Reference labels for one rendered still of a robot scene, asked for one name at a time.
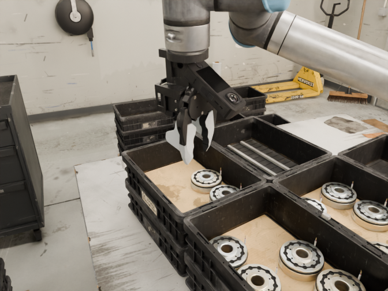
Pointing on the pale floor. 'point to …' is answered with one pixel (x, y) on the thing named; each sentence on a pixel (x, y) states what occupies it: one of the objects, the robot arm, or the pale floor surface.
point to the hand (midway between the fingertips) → (199, 153)
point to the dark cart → (18, 165)
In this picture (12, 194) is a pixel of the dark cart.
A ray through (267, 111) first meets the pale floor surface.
